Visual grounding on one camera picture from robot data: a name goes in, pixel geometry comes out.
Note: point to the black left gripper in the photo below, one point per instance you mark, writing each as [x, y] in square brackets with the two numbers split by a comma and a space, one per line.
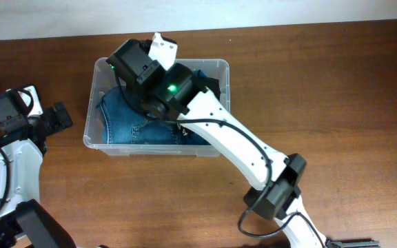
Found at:
[56, 124]

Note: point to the dark blue jeans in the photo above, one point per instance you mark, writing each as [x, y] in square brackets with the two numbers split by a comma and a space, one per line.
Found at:
[124, 126]

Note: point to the black garment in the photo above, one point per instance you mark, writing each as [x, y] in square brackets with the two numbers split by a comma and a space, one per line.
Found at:
[212, 84]

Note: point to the blue shirt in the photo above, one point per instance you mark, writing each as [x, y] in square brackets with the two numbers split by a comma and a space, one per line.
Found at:
[200, 74]

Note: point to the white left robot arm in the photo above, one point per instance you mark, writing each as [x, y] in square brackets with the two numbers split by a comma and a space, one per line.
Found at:
[21, 213]

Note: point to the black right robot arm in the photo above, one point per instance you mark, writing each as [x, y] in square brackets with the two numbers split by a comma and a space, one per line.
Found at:
[169, 92]

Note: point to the clear plastic storage bin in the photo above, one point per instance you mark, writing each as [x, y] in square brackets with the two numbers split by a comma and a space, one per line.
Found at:
[103, 81]

